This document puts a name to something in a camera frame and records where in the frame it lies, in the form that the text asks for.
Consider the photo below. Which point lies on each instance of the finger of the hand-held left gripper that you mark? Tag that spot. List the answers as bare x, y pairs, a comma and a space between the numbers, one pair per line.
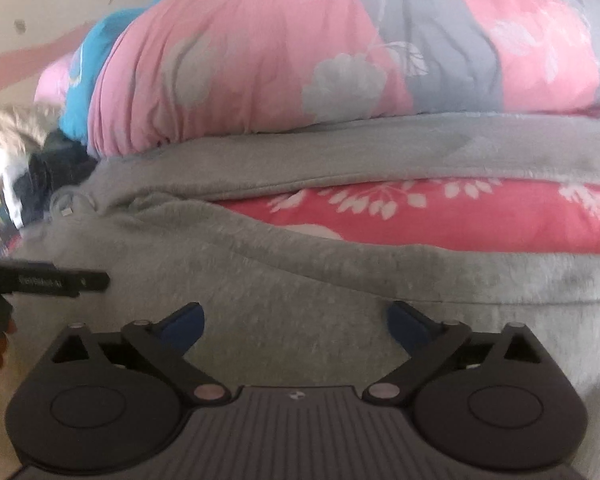
95, 281

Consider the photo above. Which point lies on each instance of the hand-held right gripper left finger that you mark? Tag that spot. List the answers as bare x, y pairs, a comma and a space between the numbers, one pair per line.
185, 325

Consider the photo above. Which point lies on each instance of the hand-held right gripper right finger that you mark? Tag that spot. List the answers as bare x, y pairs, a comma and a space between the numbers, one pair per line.
405, 325

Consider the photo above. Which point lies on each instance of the dark navy garment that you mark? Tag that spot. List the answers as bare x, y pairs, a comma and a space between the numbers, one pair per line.
60, 175

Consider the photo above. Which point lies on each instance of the white garment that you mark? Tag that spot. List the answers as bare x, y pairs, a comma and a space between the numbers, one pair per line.
12, 170

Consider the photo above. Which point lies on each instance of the beige garment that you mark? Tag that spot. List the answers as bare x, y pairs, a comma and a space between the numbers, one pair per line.
10, 122

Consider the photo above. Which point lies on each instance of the blue patterned blanket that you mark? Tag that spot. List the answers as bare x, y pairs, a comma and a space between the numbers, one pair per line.
87, 100

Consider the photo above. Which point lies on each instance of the pink grey floral quilt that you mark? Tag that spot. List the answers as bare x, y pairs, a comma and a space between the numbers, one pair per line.
280, 50

